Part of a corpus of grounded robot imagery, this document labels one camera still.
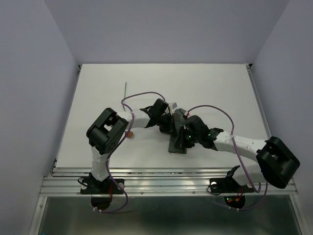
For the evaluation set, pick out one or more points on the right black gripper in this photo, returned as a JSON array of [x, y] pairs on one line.
[[181, 142]]

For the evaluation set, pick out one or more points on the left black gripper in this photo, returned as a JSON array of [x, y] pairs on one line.
[[169, 128]]

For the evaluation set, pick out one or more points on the dark grey cloth napkin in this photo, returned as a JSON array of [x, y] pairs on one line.
[[181, 138]]

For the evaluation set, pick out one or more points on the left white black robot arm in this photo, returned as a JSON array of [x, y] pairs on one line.
[[111, 127]]

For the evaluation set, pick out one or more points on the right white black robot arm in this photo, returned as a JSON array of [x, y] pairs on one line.
[[274, 162]]

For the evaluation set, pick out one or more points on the silver metal fork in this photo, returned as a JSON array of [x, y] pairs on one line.
[[125, 91]]

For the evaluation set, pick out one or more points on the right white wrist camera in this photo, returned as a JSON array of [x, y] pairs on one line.
[[187, 113]]

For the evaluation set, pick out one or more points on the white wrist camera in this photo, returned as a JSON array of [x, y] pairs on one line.
[[187, 113], [172, 107]]

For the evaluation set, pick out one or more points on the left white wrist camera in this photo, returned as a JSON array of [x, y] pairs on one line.
[[172, 107]]

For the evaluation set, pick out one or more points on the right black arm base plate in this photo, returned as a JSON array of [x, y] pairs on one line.
[[226, 185]]

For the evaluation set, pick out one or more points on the aluminium right side rail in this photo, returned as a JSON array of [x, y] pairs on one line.
[[256, 121]]

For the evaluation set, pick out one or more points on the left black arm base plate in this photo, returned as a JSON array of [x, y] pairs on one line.
[[92, 187]]

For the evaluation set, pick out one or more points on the aluminium front rail frame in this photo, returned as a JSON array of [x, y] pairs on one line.
[[163, 201]]

